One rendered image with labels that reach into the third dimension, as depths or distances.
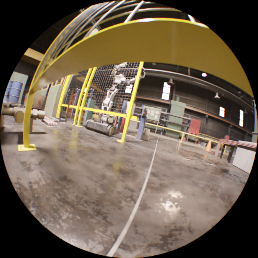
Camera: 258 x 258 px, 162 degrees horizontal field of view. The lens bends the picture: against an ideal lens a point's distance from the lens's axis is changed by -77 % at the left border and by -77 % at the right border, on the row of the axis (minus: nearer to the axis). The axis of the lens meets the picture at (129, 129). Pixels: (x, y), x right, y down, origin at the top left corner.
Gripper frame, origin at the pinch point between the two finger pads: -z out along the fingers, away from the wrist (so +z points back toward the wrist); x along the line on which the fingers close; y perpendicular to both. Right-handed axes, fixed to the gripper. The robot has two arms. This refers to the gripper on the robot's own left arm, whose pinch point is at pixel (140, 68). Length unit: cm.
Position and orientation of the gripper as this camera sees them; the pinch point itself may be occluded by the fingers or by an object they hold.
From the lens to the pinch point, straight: 178.1
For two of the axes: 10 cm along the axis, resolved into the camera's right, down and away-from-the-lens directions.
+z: 3.3, 0.2, 9.4
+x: -9.2, -2.4, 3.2
